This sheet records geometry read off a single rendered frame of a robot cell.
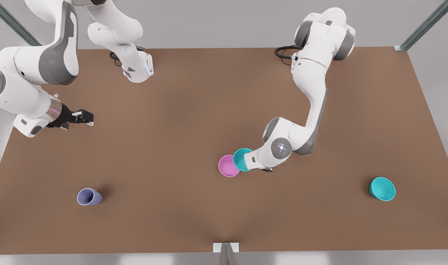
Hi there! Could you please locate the teal blue bowl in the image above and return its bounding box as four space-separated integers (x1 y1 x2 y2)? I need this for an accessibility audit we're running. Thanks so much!
233 148 254 172
369 177 397 202

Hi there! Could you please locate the pink bowl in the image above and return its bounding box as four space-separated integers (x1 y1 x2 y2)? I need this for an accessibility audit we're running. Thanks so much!
218 155 241 178

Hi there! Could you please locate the lavender cup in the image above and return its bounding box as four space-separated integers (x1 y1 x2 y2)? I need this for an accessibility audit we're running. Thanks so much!
77 188 103 206

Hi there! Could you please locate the black cable loop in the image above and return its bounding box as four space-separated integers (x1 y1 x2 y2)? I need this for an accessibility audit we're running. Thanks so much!
274 45 302 66
109 46 146 67

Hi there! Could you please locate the silver frame post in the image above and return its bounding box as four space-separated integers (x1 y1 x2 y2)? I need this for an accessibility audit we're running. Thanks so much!
0 0 42 47
393 0 448 52
213 242 240 265

